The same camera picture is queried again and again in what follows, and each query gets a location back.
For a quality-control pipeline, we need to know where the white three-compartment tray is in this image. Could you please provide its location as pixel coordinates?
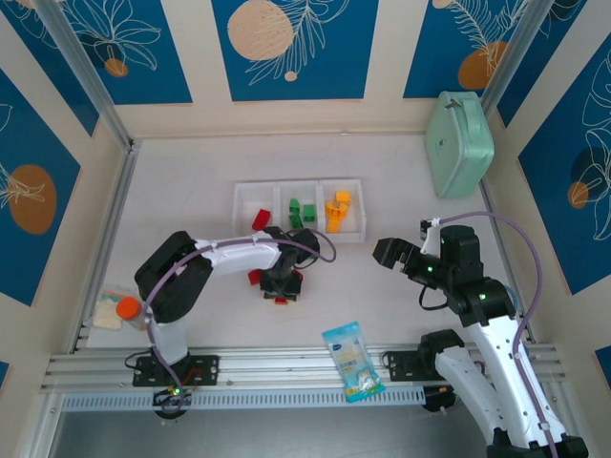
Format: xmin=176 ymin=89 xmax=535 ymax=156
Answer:
xmin=232 ymin=178 xmax=368 ymax=244

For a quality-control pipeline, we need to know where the blue white snack packet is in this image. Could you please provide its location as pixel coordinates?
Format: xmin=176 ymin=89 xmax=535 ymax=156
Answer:
xmin=321 ymin=320 xmax=387 ymax=405

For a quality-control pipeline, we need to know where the mint green carry case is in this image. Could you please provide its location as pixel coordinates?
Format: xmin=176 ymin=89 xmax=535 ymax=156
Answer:
xmin=424 ymin=90 xmax=495 ymax=199

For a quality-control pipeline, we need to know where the orange-lid clear bottle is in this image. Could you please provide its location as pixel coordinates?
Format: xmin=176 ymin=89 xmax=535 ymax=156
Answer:
xmin=116 ymin=295 xmax=154 ymax=333

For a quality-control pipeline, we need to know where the clear bag of white snacks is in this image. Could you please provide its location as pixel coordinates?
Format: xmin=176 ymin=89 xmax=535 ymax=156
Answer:
xmin=91 ymin=284 xmax=137 ymax=331

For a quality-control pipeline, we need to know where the aluminium side frame rail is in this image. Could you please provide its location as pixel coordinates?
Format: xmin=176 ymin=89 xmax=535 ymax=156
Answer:
xmin=478 ymin=180 xmax=538 ymax=345
xmin=71 ymin=140 xmax=140 ymax=354

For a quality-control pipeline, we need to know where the aluminium front frame rail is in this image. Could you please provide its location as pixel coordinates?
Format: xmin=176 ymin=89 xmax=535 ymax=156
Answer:
xmin=40 ymin=343 xmax=559 ymax=397

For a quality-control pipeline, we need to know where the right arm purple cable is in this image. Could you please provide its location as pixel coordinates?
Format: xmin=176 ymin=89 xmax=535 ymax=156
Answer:
xmin=436 ymin=211 xmax=559 ymax=458

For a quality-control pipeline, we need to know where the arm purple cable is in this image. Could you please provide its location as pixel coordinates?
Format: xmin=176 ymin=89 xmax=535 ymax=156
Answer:
xmin=142 ymin=228 xmax=338 ymax=414
xmin=436 ymin=211 xmax=559 ymax=458

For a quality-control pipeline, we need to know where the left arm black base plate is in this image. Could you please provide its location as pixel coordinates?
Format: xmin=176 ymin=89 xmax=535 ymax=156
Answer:
xmin=132 ymin=353 xmax=221 ymax=387

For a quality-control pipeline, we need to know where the grey slotted cable duct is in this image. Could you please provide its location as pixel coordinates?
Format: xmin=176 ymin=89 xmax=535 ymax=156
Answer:
xmin=60 ymin=385 xmax=427 ymax=412

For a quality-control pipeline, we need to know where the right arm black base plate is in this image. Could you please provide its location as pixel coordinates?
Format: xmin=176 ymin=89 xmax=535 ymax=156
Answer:
xmin=384 ymin=349 xmax=445 ymax=383

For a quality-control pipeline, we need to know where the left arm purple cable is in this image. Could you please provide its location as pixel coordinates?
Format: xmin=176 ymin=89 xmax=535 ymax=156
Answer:
xmin=142 ymin=228 xmax=338 ymax=414

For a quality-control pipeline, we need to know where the aluminium corner post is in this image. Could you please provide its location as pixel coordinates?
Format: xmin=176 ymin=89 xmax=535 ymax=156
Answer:
xmin=33 ymin=0 xmax=137 ymax=152
xmin=479 ymin=0 xmax=558 ymax=115

